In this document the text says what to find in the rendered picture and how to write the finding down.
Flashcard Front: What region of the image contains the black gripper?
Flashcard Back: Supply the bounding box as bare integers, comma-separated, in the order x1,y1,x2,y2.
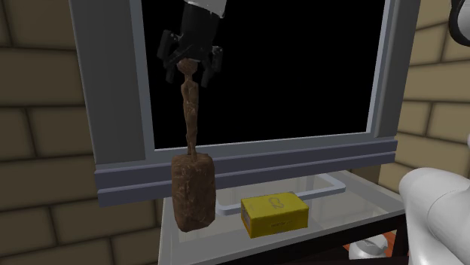
156,2,224,89

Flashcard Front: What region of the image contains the yellow box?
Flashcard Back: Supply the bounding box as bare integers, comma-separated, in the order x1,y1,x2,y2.
240,191,310,239

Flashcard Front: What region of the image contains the glass top table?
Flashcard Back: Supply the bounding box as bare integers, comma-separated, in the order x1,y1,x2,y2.
157,169,410,265

